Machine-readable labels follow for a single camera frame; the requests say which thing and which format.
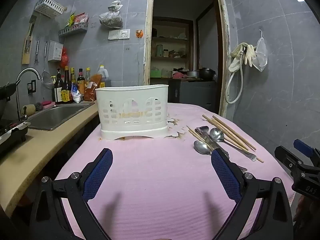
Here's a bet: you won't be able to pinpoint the metal faucet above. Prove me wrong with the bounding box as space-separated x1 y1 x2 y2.
16 68 41 121

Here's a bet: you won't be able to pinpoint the black wall outlet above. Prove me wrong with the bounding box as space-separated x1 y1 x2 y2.
27 79 37 95

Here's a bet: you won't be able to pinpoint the hanging metal strainer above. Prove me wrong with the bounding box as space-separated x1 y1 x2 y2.
41 41 55 89

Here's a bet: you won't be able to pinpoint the white mesh bag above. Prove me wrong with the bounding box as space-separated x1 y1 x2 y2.
254 29 268 72

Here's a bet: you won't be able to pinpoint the grey cabinet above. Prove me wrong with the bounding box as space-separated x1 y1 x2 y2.
168 78 218 111

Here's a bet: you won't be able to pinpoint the grey wall shelf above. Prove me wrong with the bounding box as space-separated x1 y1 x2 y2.
59 22 89 38

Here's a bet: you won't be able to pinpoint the white door frame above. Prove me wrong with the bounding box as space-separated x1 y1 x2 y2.
143 0 235 121

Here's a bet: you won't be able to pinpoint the beige kitchen counter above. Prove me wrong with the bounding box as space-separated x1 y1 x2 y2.
0 101 100 218

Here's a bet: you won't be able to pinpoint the seasoning packets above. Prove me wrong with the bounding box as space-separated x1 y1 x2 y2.
65 12 89 28

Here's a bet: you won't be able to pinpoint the white plastic utensil holder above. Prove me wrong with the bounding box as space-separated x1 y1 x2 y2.
95 84 169 141

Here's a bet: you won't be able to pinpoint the large oil jug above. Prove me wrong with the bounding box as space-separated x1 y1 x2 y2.
97 65 112 88

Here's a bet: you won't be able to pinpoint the plastic bag of dried goods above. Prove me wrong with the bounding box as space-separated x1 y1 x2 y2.
99 0 124 29

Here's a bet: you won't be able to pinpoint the gas stove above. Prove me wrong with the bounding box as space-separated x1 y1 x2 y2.
0 119 32 156

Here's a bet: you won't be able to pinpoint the white wall box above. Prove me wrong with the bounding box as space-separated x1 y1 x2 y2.
48 40 64 62

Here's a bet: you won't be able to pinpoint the pink floral table cloth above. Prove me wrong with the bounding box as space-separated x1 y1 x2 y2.
54 102 297 240

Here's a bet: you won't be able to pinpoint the black wok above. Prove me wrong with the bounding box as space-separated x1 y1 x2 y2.
0 82 18 121

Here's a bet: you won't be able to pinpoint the wooden chopstick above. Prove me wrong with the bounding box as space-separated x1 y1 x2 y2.
202 115 265 163
212 118 250 151
189 126 216 151
186 126 214 152
212 116 257 151

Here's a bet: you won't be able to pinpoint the black cap sauce bottle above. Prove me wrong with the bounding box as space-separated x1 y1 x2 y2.
77 68 86 98

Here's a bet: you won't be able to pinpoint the yellow sponge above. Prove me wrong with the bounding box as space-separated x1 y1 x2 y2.
22 104 36 117

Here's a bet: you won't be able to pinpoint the black pot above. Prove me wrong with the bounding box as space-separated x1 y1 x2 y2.
198 67 216 81

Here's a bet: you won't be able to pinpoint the dark sauce bottle pump top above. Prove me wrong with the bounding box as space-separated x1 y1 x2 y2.
53 68 65 104

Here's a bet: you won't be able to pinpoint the wooden shelf unit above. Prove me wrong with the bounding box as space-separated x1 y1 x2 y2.
150 17 194 81

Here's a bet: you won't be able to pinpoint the steel sink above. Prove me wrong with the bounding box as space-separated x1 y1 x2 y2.
27 104 88 131

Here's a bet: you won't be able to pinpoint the tall dark soy sauce bottle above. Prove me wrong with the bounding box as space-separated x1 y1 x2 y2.
61 65 73 103

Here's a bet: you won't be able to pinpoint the metal spoon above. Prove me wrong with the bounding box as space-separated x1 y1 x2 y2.
194 140 229 157
196 126 248 172
209 127 257 161

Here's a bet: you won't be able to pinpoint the person's right hand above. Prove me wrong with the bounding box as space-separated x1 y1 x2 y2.
293 194 312 230

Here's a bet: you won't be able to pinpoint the white wall basket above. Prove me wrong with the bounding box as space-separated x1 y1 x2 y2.
34 0 64 19

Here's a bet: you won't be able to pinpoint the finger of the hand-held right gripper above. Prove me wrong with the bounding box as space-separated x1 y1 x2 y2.
274 145 312 178
293 139 320 166

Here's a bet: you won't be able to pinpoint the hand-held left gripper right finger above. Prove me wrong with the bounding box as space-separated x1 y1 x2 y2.
211 148 295 240

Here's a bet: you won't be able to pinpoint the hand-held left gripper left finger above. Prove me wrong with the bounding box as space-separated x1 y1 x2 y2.
29 148 114 240

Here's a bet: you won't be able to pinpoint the yellow cap sauce bottle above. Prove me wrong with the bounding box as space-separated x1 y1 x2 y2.
70 67 77 90

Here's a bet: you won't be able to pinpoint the wooden knife holder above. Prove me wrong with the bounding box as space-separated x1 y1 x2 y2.
22 15 38 65

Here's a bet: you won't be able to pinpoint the orange spice bag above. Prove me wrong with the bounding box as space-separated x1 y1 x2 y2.
83 73 103 102

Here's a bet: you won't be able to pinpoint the red plastic bag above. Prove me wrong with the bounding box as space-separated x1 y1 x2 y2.
61 47 70 66

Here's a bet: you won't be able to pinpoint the white blue salt packet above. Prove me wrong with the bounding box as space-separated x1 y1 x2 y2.
71 83 83 103

